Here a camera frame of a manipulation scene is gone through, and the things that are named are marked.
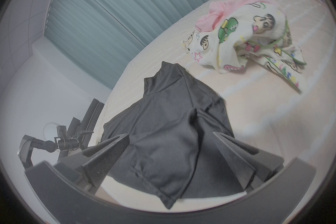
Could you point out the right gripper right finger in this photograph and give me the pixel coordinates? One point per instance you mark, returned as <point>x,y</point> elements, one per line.
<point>252,170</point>

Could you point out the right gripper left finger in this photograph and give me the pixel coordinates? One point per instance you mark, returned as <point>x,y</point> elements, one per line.
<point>105,157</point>

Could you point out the black T-shirt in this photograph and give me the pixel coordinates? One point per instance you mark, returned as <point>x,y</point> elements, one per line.
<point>168,123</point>

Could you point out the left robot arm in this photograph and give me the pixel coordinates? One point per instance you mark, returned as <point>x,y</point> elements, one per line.
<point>48,144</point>

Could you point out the bed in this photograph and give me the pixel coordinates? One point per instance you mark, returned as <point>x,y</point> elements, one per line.
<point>262,102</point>

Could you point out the pile of clothes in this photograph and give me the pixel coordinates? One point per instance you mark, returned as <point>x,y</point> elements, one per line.
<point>236,31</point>

